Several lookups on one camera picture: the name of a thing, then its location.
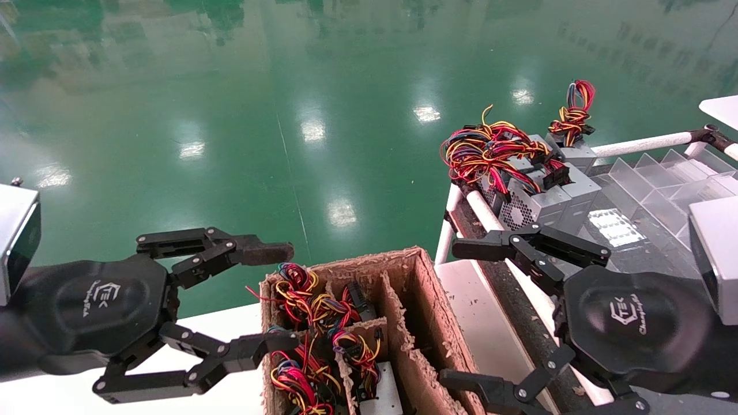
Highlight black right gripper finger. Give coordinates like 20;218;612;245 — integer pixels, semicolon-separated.
440;345;650;415
452;224;612;296

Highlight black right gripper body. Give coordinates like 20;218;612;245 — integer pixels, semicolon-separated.
555;265;722;397

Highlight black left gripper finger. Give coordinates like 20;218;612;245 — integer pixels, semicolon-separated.
93;322;301;405
137;227;295;289

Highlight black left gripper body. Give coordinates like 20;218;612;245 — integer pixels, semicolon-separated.
12;255;177;376

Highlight grey power supply colourful wires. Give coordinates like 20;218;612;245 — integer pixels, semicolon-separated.
311;281;378;332
268;337;347;415
247;262;323;325
498;183;573;232
549;163;603;235
547;80;598;175
440;105;555;215
331;327;404;415

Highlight white rack pipe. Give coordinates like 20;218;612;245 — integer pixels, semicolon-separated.
434;183;464;267
465;189;615;407
590;131;694;160

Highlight brown cardboard divider box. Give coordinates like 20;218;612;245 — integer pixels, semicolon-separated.
259;247;483;415

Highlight clear acrylic divider tray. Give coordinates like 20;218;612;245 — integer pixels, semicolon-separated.
594;147;738;277

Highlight black pipe connector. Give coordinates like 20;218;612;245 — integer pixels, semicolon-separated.
688;124;738;155

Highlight white table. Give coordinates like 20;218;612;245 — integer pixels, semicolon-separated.
698;95;738;131

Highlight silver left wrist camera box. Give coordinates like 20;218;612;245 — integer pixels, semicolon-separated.
0;182;42;307

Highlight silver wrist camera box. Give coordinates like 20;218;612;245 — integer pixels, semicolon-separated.
0;182;42;307
688;196;738;327

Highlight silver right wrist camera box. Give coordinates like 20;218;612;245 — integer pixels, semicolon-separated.
688;196;738;327

